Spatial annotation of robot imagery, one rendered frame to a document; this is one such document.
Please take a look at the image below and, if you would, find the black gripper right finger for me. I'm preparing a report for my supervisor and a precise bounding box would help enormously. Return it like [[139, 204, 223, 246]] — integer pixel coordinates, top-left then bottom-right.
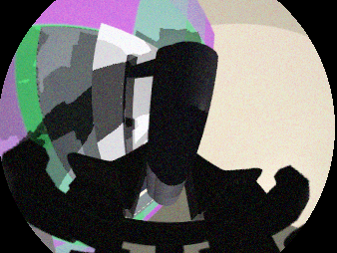
[[184, 153, 262, 220]]

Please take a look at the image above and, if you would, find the peach tile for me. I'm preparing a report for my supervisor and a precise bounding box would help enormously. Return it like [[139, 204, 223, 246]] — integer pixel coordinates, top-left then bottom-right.
[[140, 182, 148, 197]]

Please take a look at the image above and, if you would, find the grey rectangular mat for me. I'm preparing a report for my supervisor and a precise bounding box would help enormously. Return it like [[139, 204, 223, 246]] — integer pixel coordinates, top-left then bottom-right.
[[36, 27, 101, 181]]

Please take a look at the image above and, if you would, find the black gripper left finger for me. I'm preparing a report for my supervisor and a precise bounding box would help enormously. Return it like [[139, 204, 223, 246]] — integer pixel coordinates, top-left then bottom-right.
[[67, 141, 148, 218]]

